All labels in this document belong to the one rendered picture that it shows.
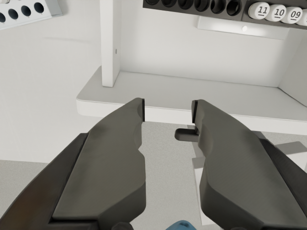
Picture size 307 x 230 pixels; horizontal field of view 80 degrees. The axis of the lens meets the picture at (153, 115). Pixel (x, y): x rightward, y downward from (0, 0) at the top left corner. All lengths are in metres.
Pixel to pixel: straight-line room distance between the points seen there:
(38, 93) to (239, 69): 0.35
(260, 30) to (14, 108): 0.44
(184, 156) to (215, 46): 1.34
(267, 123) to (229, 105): 0.04
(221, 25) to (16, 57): 0.33
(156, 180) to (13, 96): 1.46
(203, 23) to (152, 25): 0.06
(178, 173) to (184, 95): 1.50
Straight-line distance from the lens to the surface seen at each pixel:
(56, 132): 0.45
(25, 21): 0.34
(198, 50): 0.26
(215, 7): 0.22
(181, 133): 0.22
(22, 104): 0.45
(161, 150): 1.48
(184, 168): 1.66
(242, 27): 0.26
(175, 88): 0.23
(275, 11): 0.20
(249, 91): 0.28
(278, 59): 0.31
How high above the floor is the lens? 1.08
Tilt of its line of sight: 58 degrees down
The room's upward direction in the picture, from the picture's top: 178 degrees clockwise
